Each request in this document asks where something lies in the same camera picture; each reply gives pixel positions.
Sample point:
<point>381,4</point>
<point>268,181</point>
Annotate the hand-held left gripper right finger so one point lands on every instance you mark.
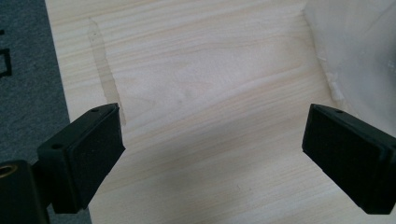
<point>351,155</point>

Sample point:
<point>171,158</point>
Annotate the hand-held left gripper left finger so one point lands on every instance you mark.
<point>84,155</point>

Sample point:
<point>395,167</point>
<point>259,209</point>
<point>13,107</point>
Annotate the translucent white plastic bag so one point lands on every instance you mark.
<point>358,46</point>

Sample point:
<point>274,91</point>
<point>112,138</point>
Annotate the clear tape strip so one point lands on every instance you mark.
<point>104,68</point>

